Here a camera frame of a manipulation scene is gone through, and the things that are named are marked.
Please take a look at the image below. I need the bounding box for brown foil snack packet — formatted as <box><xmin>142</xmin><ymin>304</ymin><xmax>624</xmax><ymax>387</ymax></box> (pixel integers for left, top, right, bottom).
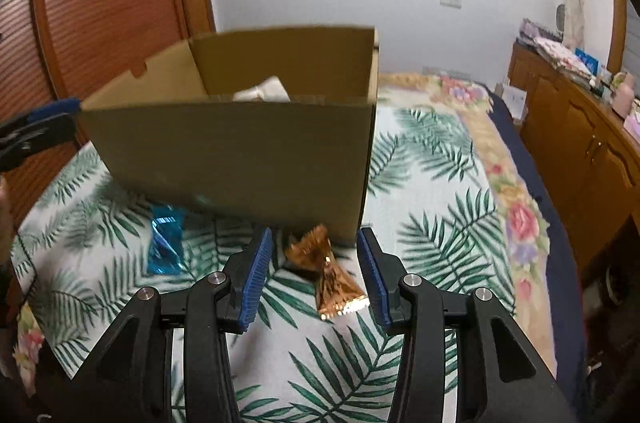
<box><xmin>284</xmin><ymin>224</ymin><xmax>370</xmax><ymax>321</ymax></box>

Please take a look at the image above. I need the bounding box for pink jar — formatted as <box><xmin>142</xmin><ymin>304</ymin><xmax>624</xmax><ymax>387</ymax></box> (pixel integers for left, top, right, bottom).
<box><xmin>612</xmin><ymin>73</ymin><xmax>637</xmax><ymax>120</ymax></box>

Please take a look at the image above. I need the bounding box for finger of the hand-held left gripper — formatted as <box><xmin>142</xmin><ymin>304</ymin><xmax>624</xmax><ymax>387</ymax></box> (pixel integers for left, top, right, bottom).
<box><xmin>0</xmin><ymin>113</ymin><xmax>77</xmax><ymax>174</ymax></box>
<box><xmin>0</xmin><ymin>98</ymin><xmax>82</xmax><ymax>138</ymax></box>

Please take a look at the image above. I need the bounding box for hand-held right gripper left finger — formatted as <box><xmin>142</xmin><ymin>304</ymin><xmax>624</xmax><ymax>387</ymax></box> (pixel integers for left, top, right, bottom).
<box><xmin>72</xmin><ymin>227</ymin><xmax>274</xmax><ymax>423</ymax></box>

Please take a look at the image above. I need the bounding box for brown cardboard box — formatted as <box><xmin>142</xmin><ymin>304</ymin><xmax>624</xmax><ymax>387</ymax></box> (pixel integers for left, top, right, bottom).
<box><xmin>79</xmin><ymin>25</ymin><xmax>380</xmax><ymax>249</ymax></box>

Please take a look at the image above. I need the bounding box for blue foil snack packet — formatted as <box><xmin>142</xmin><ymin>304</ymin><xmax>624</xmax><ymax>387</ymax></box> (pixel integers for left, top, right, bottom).
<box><xmin>147</xmin><ymin>204</ymin><xmax>187</xmax><ymax>276</ymax></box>

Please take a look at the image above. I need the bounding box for small blue box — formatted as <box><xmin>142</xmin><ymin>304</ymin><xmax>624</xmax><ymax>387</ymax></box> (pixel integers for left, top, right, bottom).
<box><xmin>575</xmin><ymin>48</ymin><xmax>600</xmax><ymax>74</ymax></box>

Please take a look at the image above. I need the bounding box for white chicken foot snack packet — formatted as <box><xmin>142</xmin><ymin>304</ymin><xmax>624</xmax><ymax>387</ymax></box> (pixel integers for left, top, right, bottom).
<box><xmin>232</xmin><ymin>76</ymin><xmax>292</xmax><ymax>102</ymax></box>

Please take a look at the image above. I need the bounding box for pile of folded cloths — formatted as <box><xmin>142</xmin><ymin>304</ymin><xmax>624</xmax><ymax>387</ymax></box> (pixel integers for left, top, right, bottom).
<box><xmin>520</xmin><ymin>19</ymin><xmax>596</xmax><ymax>78</ymax></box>

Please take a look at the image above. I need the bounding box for navy bed sheet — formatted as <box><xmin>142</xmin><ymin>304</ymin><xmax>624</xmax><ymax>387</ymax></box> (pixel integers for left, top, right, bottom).
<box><xmin>480</xmin><ymin>82</ymin><xmax>593</xmax><ymax>423</ymax></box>

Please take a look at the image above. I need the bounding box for wooden side cabinet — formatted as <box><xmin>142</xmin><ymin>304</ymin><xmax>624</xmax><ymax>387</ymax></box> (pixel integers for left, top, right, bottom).
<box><xmin>509</xmin><ymin>42</ymin><xmax>640</xmax><ymax>274</ymax></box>

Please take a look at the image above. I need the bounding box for wooden louvered wardrobe door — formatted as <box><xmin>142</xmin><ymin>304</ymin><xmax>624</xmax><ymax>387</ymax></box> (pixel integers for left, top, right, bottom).
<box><xmin>0</xmin><ymin>0</ymin><xmax>217</xmax><ymax>224</ymax></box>

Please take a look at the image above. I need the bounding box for white paper bag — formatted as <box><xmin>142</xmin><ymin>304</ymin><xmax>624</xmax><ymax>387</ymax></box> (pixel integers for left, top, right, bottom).
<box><xmin>500</xmin><ymin>84</ymin><xmax>528</xmax><ymax>121</ymax></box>

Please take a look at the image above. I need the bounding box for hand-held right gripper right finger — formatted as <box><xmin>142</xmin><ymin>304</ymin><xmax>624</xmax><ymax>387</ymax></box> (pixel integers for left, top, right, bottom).
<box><xmin>356</xmin><ymin>227</ymin><xmax>568</xmax><ymax>423</ymax></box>

